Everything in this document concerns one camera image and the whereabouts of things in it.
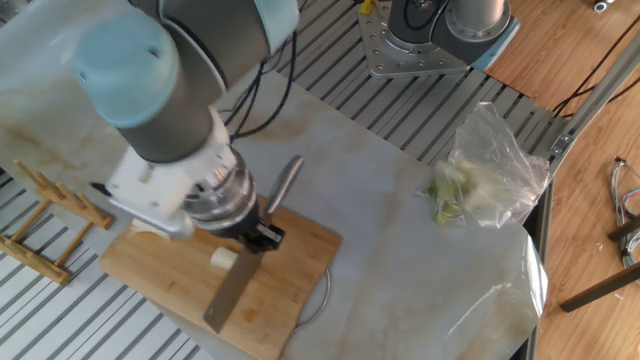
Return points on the small yellow object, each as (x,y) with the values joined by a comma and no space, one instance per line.
(366,6)

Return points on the plastic bag of scallion scraps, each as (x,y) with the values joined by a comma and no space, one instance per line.
(490,175)

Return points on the aluminium frame beam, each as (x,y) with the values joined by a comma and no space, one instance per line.
(595,95)

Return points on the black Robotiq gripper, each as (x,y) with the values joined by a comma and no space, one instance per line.
(240,227)

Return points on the dark wooden bar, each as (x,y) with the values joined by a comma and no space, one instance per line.
(625,229)
(600,287)

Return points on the bamboo cutting board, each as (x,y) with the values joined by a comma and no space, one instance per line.
(175,280)

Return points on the small white round object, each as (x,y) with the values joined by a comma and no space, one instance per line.
(601,5)

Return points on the silver robot mounting plate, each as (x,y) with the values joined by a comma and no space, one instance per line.
(400,62)

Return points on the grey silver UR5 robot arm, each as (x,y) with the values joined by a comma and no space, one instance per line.
(165,90)

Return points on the white scallion stalk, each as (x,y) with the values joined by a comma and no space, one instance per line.
(224,257)

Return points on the steel cleaver knife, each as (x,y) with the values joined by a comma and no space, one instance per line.
(230,295)

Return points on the wooden peg rack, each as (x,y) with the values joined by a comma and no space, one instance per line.
(35,260)

